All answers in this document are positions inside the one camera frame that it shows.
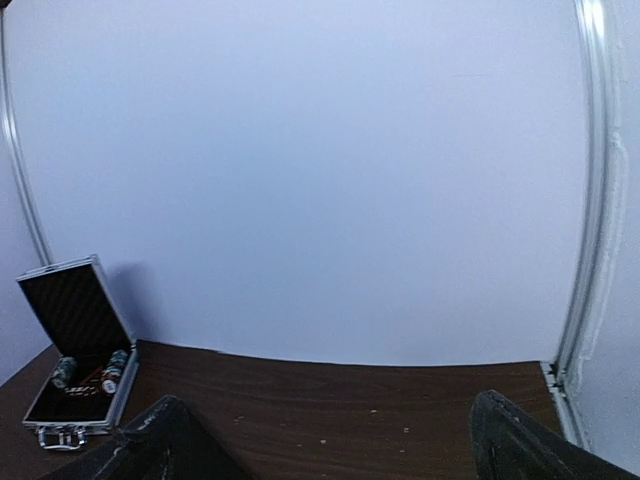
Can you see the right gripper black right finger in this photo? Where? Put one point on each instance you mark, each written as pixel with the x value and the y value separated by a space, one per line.
pixel 508 443

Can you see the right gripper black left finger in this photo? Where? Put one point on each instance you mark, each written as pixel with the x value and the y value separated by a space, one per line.
pixel 166 441

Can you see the aluminium poker chip case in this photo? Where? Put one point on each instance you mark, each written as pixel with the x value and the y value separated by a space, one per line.
pixel 73 303

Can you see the green red poker chip row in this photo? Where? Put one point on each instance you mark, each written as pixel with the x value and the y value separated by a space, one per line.
pixel 111 375

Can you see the green poker chip row left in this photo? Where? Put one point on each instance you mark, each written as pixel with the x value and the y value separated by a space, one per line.
pixel 63 372

